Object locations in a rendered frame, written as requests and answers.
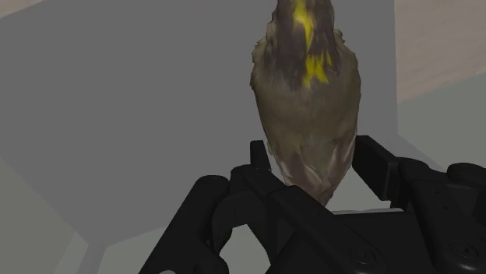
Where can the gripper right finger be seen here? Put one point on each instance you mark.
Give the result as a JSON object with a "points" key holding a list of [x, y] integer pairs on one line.
{"points": [[436, 205]]}

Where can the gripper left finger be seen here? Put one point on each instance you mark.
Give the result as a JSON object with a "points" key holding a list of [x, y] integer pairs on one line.
{"points": [[190, 227]]}

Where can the olive brown bird figure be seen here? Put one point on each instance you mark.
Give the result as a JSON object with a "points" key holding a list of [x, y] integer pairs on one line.
{"points": [[303, 117]]}

